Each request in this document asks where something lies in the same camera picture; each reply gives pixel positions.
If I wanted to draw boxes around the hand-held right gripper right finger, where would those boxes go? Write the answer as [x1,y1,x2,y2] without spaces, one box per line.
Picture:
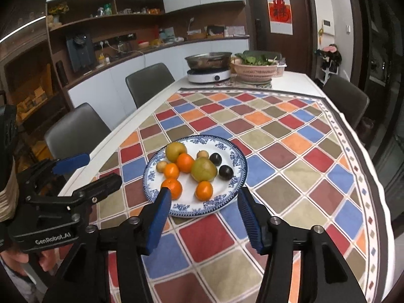
[237,187,368,303]

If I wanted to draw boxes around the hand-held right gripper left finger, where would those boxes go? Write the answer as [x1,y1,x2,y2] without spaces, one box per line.
[42,187,172,303]

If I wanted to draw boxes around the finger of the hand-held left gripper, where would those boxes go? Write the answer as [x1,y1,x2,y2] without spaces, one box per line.
[25,173,123,215]
[17,153,91,196]

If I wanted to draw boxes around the large orange tangerine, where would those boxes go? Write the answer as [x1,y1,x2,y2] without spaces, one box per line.
[161,178,184,200]

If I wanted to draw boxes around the blue and white plate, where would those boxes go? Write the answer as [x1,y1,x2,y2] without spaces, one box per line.
[143,135,247,218]

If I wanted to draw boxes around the small orange tangerine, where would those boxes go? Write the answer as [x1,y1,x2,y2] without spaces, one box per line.
[164,163,180,179]

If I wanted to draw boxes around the large green pear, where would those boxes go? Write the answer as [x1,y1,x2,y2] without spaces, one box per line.
[191,156,218,183]

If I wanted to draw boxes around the person's left hand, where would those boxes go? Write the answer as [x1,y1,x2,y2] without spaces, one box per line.
[0,248,60,273]

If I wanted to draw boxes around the grey dining chair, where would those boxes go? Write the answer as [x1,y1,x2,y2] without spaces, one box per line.
[125,63,175,109]
[322,75,370,130]
[44,103,112,161]

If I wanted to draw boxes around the colourful checkered tablecloth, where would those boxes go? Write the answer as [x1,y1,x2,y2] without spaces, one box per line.
[91,88,389,303]

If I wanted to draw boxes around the small yellow pear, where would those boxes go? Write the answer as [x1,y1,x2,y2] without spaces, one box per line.
[166,142,187,162]

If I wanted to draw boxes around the dark thermos bottle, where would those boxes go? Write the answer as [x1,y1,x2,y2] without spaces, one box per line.
[56,60,68,86]

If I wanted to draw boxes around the black water dispenser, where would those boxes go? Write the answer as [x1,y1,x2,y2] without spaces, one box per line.
[66,32,96,72]

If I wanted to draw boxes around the pink round basket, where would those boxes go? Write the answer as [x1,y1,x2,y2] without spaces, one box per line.
[230,60,280,84]

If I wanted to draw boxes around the white induction cooker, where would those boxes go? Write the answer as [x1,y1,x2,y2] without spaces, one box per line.
[187,68,232,84]

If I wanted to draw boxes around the yellow flower bunch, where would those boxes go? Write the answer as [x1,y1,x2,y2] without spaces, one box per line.
[47,3,70,16]

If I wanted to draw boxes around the white rectangular basket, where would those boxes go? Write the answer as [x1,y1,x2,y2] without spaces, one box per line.
[271,61,287,78]

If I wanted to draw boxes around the steel pot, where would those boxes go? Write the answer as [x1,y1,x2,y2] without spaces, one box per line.
[185,52,233,71]

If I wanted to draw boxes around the green leafy vegetables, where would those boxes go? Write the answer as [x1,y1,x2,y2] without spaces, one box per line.
[235,50,278,66]

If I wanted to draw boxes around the brown door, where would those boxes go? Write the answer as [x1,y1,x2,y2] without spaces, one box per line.
[244,0,318,76]

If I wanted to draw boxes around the glass sliding door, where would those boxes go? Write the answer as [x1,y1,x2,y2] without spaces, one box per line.
[357,0,404,165]

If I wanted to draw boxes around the red and white wall calendar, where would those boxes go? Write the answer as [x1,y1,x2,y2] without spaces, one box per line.
[266,0,294,35]

